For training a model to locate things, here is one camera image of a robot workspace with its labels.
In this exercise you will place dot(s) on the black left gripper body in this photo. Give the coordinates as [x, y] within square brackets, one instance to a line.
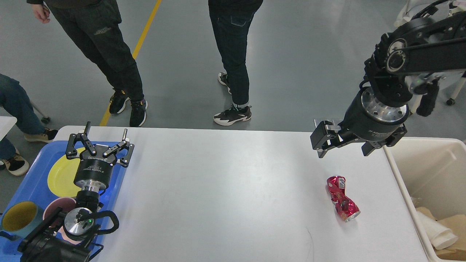
[97, 168]

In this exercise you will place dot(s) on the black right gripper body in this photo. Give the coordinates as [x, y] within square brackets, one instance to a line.
[371, 120]

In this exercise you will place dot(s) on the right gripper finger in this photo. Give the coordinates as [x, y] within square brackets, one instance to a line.
[369, 146]
[329, 134]

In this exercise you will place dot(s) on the yellow plastic plate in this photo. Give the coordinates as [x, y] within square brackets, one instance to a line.
[62, 174]

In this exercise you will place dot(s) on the crushed red can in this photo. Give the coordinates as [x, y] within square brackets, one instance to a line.
[345, 207]

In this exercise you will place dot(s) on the white paper cup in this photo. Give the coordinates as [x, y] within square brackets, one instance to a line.
[439, 236]

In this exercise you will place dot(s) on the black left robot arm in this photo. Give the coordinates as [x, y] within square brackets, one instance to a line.
[69, 236]

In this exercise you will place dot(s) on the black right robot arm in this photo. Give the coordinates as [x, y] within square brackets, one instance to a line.
[409, 61]

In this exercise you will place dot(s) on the white chair leg left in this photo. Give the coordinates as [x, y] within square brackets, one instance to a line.
[45, 118]

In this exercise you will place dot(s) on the white plastic bin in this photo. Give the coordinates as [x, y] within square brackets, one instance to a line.
[432, 169]

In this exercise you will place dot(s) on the white table edge left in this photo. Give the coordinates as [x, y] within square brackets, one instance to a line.
[6, 124]

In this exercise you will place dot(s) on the seated person in jeans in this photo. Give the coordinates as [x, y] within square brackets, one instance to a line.
[16, 102]

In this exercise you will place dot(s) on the teal mug yellow inside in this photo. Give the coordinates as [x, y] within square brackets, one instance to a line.
[20, 220]

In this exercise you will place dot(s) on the grey office chair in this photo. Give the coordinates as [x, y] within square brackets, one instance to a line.
[411, 8]

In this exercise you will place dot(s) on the person in black trousers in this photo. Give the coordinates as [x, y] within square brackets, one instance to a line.
[93, 25]

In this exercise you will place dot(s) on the person in dark jeans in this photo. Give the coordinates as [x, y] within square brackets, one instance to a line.
[231, 20]

